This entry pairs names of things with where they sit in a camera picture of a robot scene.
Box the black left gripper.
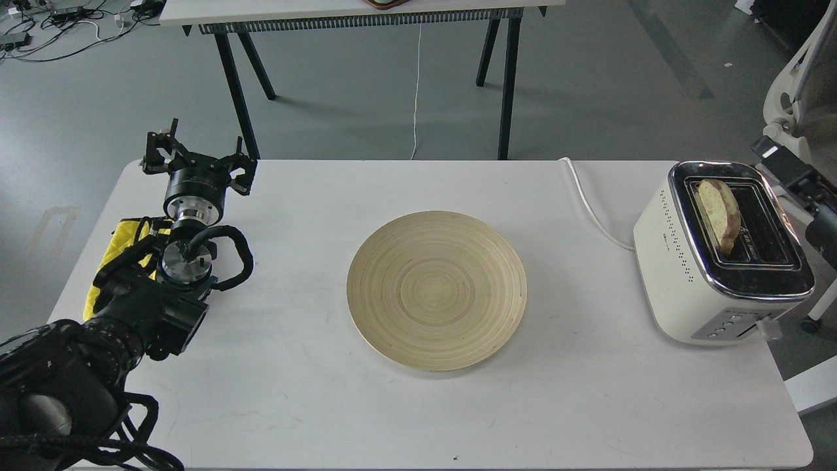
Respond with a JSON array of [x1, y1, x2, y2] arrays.
[[140, 118, 258, 223]]

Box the slice of white bread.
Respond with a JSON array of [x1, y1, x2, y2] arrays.
[[698, 179, 741, 256]]

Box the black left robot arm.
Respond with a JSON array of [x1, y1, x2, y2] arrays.
[[1, 120, 258, 470]]

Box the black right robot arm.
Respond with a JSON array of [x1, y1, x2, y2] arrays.
[[751, 136, 836, 269]]

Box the white chrome toaster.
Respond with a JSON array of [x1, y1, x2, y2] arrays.
[[633, 161, 815, 347]]

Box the yellow cloth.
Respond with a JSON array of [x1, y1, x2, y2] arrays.
[[82, 217, 173, 321]]

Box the white background table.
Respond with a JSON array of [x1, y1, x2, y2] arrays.
[[160, 1, 553, 161]]

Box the round wooden plate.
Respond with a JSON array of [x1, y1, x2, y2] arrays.
[[346, 211, 527, 372]]

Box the white office chair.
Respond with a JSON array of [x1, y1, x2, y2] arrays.
[[755, 0, 837, 334]]

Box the black floor cables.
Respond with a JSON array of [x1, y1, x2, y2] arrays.
[[0, 0, 164, 63]]

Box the white hanging cable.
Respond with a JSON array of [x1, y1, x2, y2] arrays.
[[410, 25, 423, 161]]

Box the white toaster power cable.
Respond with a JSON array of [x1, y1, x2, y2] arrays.
[[558, 157, 637, 253]]

